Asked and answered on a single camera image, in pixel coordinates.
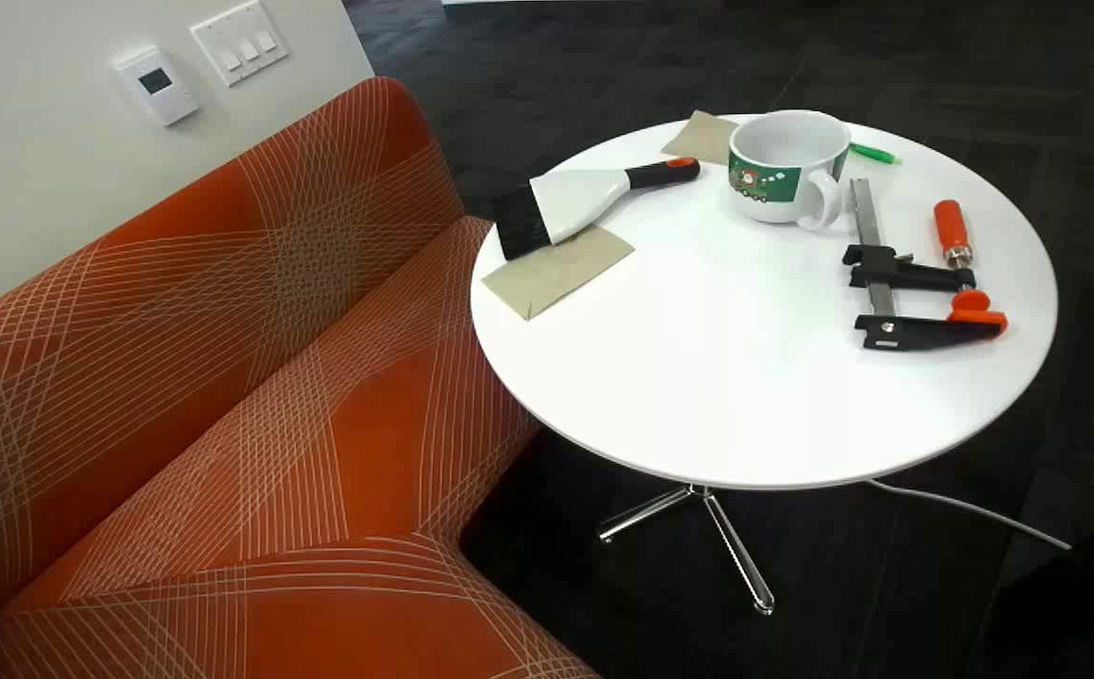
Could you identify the white light switch plate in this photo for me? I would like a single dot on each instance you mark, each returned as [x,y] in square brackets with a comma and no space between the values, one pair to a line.
[239,43]

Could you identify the small tan card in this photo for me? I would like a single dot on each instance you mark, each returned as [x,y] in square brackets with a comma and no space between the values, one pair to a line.
[698,138]

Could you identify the large tan card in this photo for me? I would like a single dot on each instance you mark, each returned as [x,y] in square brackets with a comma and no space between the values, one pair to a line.
[554,286]

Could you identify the white wall thermostat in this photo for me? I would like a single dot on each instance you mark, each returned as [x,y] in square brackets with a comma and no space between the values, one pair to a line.
[158,86]

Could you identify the green pen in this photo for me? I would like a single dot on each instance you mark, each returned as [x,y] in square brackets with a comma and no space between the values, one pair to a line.
[873,154]

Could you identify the chrome table base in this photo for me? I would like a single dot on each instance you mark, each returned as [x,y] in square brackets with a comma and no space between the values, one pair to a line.
[737,551]

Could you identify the orange patterned sofa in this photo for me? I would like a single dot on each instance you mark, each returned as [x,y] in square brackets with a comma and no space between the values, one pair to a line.
[258,439]

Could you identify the white mug with green band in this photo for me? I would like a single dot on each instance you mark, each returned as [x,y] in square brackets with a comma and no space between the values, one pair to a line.
[784,189]

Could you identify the orange black bar clamp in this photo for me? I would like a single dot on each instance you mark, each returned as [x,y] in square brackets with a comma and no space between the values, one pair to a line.
[873,266]

